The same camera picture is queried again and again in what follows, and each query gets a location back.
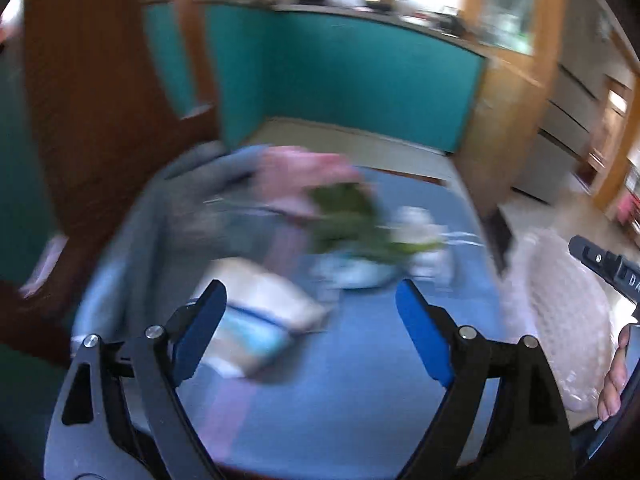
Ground pink plastic packaging bag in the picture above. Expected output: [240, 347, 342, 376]
[254, 146, 362, 217]

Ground pink mesh trash basket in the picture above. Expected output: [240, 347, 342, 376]
[501, 229, 615, 412]

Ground person's right hand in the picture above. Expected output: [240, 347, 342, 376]
[598, 325, 631, 422]

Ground white blue paper package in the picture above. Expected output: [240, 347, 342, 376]
[192, 257, 330, 378]

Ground blue-grey striped seat cloth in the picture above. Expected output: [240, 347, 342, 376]
[71, 142, 507, 470]

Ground green leafy vegetable scraps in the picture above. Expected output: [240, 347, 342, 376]
[307, 183, 445, 266]

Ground brown wooden chair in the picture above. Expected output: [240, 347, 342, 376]
[1, 0, 219, 367]

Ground silver refrigerator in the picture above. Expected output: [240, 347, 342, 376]
[513, 0, 612, 205]

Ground wooden glass sliding door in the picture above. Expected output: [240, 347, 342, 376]
[454, 0, 566, 219]

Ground dark pan on counter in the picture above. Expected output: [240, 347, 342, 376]
[426, 11, 468, 37]

